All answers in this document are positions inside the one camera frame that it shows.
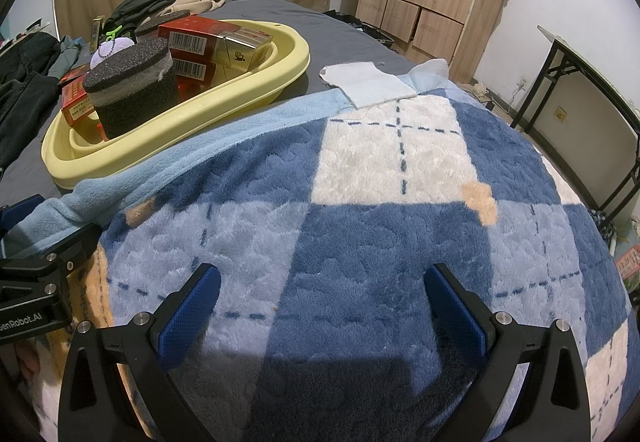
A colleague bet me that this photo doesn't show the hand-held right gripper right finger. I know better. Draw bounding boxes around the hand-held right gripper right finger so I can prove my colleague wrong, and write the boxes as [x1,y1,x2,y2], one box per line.
[424,263,592,442]

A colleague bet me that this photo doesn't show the printed cardboard boxes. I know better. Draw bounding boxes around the printed cardboard boxes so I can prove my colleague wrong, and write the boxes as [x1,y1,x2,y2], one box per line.
[614,242,640,283]

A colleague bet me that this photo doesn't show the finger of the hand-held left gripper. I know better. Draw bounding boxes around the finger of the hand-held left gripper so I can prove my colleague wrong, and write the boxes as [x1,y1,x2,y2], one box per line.
[0,221,98,298]
[0,194,45,238]

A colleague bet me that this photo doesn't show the red box with white label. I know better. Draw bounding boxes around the red box with white label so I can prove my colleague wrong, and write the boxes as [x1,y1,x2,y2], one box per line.
[61,82,101,127]

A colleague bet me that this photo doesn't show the purple plush toy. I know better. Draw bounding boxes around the purple plush toy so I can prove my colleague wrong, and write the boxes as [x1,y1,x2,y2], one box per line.
[90,19,136,69]

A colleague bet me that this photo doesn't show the dark patterned cloth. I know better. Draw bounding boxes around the dark patterned cloth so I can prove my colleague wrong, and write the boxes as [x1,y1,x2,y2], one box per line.
[590,209,621,248]

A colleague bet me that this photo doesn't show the grey bed sheet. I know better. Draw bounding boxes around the grey bed sheet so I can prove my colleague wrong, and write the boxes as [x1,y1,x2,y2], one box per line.
[0,0,416,203]

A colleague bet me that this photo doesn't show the yellow plastic basin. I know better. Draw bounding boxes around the yellow plastic basin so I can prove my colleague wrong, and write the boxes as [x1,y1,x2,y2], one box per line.
[41,18,311,190]

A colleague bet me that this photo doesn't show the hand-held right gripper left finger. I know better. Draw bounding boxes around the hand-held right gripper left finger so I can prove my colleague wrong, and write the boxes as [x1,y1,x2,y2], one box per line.
[57,262,222,442]

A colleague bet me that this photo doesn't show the grey blue cloth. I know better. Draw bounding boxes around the grey blue cloth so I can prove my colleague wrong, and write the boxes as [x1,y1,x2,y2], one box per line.
[47,36,86,78]

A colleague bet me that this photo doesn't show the black folding table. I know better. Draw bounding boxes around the black folding table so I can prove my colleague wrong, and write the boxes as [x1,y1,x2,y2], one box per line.
[510,25,640,223]

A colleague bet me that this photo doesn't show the black suitcase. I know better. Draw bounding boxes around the black suitcase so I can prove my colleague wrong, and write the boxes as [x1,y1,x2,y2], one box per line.
[322,9,396,48]

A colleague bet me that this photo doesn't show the blue plaid fleece blanket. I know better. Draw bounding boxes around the blue plaid fleece blanket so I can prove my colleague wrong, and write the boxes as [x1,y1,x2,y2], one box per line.
[0,58,628,442]

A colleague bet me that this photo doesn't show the large red cigarette carton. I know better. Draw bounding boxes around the large red cigarette carton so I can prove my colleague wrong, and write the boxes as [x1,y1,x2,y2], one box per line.
[157,18,241,55]

